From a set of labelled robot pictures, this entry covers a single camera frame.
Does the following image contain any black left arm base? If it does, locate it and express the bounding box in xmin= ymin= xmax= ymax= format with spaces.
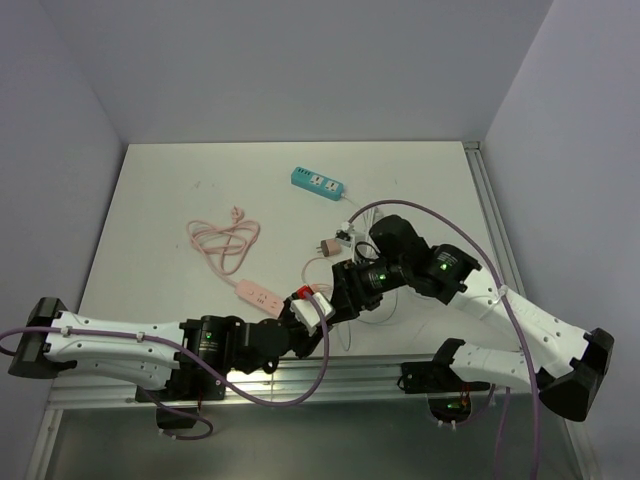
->
xmin=133 ymin=368 xmax=225 ymax=437

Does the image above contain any pink power strip cable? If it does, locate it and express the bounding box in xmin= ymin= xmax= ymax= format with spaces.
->
xmin=186 ymin=205 xmax=262 ymax=289

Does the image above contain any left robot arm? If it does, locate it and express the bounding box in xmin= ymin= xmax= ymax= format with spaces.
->
xmin=8 ymin=291 xmax=335 ymax=401

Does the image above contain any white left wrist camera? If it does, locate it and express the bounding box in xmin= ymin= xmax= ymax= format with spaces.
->
xmin=290 ymin=285 xmax=335 ymax=333

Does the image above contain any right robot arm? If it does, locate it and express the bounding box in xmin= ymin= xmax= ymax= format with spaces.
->
xmin=330 ymin=215 xmax=614 ymax=422

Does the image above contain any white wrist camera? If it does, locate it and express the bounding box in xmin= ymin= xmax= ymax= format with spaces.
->
xmin=334 ymin=221 xmax=366 ymax=251
xmin=290 ymin=285 xmax=335 ymax=333

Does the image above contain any pink power strip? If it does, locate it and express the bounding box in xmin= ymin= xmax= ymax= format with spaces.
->
xmin=234 ymin=279 xmax=284 ymax=318

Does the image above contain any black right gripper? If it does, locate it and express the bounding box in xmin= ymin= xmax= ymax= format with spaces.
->
xmin=324 ymin=255 xmax=410 ymax=325

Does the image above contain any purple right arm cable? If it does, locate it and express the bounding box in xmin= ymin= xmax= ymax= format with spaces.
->
xmin=346 ymin=199 xmax=544 ymax=480

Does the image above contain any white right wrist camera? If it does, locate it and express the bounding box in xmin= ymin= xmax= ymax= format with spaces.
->
xmin=334 ymin=221 xmax=366 ymax=251

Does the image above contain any teal power strip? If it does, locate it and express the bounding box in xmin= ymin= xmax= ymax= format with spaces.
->
xmin=290 ymin=166 xmax=344 ymax=201

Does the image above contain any aluminium frame rail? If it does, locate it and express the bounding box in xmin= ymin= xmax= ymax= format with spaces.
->
xmin=24 ymin=141 xmax=601 ymax=480

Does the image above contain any pink charger plug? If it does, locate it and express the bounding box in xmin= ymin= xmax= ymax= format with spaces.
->
xmin=316 ymin=238 xmax=342 ymax=258

